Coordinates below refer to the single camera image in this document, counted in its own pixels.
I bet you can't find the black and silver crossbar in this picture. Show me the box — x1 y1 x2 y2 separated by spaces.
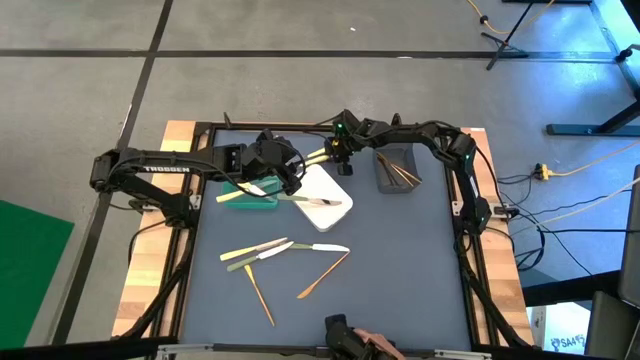
157 342 494 360

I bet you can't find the beige cable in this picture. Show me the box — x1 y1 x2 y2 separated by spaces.
549 141 640 177
514 177 640 236

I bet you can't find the yellow extension cable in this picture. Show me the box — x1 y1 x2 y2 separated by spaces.
467 0 556 36

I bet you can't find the green floor mat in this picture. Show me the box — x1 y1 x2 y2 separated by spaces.
0 199 75 351

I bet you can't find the black office chair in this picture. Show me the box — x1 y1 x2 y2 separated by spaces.
583 164 640 360

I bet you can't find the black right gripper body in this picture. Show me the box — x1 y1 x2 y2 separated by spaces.
327 110 374 154

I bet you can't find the green-handled fork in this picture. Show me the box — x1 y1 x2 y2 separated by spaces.
276 193 344 207

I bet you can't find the person's hand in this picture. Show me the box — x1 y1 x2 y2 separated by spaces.
352 327 406 360

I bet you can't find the black table leg bar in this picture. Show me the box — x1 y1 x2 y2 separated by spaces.
522 269 621 307

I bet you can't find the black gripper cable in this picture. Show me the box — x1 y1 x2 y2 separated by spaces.
278 147 308 194

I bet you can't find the black rig bar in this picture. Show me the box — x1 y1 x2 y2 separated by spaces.
0 337 179 360

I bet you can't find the white plastic bin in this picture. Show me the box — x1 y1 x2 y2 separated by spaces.
292 163 355 234

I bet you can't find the teal plastic bin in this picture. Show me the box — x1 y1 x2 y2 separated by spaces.
221 174 282 211

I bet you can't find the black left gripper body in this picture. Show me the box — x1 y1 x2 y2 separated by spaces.
243 129 302 180

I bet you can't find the wooden utensil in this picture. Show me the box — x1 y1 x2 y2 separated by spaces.
296 251 351 301
243 264 277 328

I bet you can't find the yellow-handled table knife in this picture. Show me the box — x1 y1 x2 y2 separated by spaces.
219 236 289 263

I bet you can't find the grey-blue table mat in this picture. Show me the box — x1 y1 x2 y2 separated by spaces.
180 130 474 351

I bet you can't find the grey plastic bin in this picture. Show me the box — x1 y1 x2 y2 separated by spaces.
373 143 424 195

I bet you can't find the white cardboard box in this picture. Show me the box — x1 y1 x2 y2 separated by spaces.
542 302 591 356

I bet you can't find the black aluminium table frame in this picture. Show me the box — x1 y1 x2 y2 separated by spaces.
113 112 536 351

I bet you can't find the black tripod stand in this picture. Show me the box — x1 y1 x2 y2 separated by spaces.
480 0 534 71

